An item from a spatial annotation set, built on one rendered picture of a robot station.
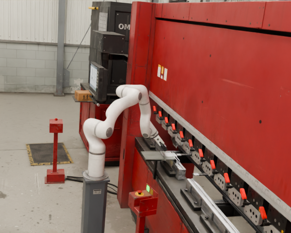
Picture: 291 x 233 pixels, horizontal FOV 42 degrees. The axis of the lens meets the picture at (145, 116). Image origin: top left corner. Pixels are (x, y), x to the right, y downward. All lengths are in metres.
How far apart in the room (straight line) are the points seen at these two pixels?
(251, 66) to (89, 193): 1.45
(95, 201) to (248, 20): 1.63
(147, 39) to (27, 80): 6.24
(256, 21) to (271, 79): 0.34
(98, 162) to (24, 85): 7.28
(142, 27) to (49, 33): 5.98
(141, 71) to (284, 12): 2.31
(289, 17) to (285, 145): 0.58
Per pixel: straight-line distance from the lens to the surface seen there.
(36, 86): 9.89
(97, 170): 2.76
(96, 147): 2.70
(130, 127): 4.09
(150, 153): 3.34
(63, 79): 9.75
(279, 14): 1.95
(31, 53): 9.75
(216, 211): 2.60
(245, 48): 2.21
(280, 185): 1.90
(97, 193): 2.81
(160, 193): 3.26
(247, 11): 2.20
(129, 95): 2.79
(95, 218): 2.91
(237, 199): 2.26
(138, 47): 3.93
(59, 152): 5.95
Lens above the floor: 2.18
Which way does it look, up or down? 15 degrees down
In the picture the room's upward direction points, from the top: 5 degrees clockwise
